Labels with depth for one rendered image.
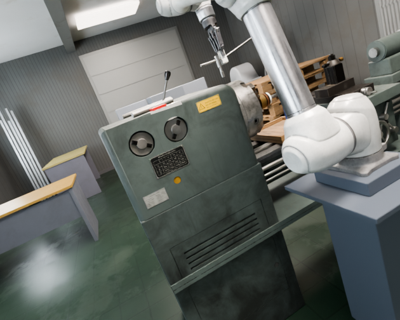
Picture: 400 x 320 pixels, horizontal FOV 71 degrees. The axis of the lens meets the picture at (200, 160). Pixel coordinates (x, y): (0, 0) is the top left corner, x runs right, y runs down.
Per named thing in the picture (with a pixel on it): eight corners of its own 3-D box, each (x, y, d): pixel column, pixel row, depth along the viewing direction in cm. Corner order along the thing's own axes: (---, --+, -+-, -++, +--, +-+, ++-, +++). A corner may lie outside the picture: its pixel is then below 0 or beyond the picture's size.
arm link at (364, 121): (393, 142, 102) (383, 84, 96) (362, 163, 95) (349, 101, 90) (352, 140, 117) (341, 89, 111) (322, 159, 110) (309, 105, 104)
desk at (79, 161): (101, 176, 676) (86, 145, 655) (103, 191, 537) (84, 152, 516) (70, 190, 656) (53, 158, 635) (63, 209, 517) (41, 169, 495)
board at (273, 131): (282, 143, 142) (280, 136, 141) (246, 139, 175) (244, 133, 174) (326, 122, 150) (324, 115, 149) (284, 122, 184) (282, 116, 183)
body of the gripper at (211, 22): (216, 13, 142) (223, 31, 143) (211, 21, 151) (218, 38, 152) (204, 18, 141) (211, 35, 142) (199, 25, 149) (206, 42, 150)
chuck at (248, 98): (256, 138, 136) (232, 77, 133) (230, 143, 166) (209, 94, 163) (271, 131, 138) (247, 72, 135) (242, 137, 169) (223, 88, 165)
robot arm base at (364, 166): (408, 152, 103) (406, 138, 101) (365, 178, 97) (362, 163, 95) (364, 147, 120) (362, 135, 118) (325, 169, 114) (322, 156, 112)
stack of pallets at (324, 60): (303, 116, 531) (290, 65, 505) (347, 114, 444) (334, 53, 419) (245, 145, 486) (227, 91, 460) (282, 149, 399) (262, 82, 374)
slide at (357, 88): (351, 101, 148) (349, 93, 147) (296, 105, 188) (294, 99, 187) (374, 90, 153) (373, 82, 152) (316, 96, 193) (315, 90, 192)
